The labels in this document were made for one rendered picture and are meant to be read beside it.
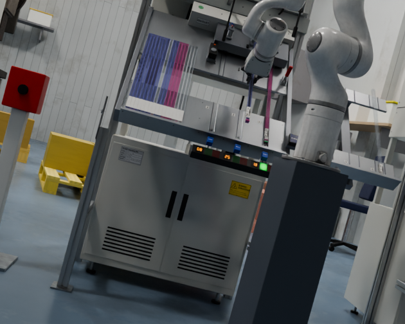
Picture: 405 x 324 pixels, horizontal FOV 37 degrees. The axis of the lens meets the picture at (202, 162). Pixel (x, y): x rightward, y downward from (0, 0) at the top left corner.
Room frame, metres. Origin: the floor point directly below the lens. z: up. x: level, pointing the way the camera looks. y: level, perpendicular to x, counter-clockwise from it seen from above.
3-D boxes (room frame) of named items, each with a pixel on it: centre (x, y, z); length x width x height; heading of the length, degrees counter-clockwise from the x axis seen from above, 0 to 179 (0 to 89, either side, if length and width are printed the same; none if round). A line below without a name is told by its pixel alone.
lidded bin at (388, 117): (6.82, -1.95, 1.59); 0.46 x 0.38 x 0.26; 17
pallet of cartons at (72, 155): (5.38, 0.94, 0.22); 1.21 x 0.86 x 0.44; 16
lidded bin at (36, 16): (10.66, 3.46, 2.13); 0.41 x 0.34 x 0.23; 107
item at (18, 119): (2.40, 0.76, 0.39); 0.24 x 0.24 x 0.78; 6
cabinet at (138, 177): (2.94, 0.09, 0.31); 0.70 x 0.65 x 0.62; 96
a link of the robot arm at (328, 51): (1.87, -0.30, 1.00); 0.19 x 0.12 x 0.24; 122
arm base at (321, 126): (1.89, -0.33, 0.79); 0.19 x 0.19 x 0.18
